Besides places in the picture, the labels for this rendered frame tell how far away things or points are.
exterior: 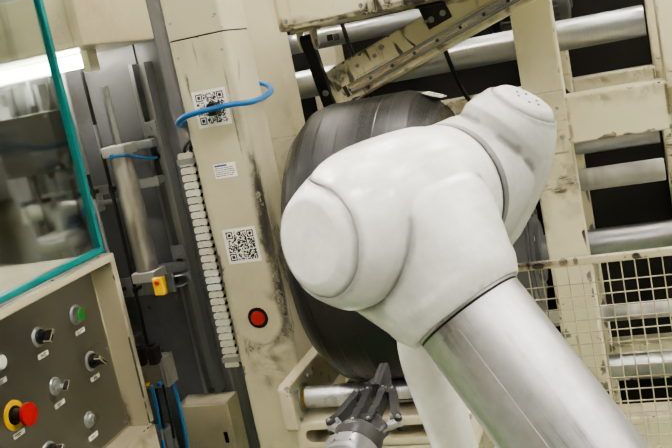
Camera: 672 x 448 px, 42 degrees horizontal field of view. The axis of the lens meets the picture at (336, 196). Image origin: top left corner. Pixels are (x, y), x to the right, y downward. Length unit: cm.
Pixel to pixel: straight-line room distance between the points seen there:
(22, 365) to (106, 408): 27
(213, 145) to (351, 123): 32
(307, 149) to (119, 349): 58
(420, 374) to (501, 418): 32
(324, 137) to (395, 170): 93
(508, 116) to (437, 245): 19
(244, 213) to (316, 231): 111
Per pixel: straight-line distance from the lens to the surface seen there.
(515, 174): 83
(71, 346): 177
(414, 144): 75
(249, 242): 182
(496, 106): 84
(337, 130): 164
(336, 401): 179
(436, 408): 106
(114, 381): 188
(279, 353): 188
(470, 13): 204
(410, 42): 206
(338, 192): 69
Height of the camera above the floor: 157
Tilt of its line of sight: 9 degrees down
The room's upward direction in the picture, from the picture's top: 11 degrees counter-clockwise
